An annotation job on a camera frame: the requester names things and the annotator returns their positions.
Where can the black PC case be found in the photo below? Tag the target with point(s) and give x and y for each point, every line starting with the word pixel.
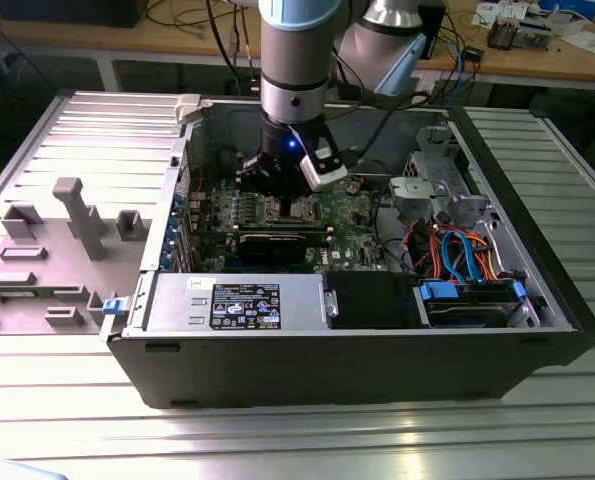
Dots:
pixel 327 370

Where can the silver metal drive cage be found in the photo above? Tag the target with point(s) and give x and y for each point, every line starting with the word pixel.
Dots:
pixel 464 205

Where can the small black adapter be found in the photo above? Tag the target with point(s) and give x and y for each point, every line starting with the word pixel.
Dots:
pixel 473 54

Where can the black tower box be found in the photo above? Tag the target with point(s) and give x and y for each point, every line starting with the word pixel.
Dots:
pixel 436 25

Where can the white paper sheets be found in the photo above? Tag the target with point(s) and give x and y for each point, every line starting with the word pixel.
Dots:
pixel 592 40

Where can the CPU cooler heat sink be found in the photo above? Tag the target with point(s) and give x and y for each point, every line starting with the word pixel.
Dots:
pixel 502 34

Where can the beige case latch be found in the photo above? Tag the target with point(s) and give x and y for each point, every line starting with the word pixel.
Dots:
pixel 186 107

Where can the blue slot clip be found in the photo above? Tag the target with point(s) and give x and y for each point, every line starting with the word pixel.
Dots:
pixel 170 245
pixel 166 260
pixel 178 201
pixel 174 222

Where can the blue box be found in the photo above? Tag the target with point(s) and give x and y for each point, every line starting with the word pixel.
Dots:
pixel 572 5

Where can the silver power supply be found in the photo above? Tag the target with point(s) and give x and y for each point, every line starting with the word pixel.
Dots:
pixel 177 300

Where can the grey parts rack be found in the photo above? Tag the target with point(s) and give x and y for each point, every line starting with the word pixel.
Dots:
pixel 52 260

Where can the hard disk blue carrier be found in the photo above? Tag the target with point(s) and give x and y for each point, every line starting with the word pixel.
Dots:
pixel 462 310

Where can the RAM stick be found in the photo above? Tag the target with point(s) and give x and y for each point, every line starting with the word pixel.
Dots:
pixel 282 227

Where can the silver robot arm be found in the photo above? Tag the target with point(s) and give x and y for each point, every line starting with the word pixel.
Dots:
pixel 292 65

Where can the silver CPU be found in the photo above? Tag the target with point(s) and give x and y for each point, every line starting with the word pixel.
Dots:
pixel 280 211

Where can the blue case latch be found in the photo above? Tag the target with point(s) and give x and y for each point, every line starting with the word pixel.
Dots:
pixel 114 306

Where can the green motherboard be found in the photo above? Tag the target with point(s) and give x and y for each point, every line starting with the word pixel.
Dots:
pixel 352 240

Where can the black graphics card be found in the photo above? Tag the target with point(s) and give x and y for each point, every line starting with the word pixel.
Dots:
pixel 272 247

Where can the white printed paper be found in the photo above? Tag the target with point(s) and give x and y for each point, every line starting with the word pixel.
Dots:
pixel 487 12

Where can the wooden desk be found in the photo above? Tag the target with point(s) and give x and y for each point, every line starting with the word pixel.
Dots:
pixel 127 37

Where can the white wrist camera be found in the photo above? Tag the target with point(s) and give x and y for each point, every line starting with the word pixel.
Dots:
pixel 327 170

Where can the grey electronic device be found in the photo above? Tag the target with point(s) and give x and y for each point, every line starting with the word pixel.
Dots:
pixel 534 36

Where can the CPU socket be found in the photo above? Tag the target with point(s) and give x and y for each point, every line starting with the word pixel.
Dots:
pixel 270 200

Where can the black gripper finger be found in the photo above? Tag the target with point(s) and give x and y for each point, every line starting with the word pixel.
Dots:
pixel 293 206
pixel 257 175

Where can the black plastic shroud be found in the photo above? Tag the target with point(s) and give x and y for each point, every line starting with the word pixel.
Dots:
pixel 367 300

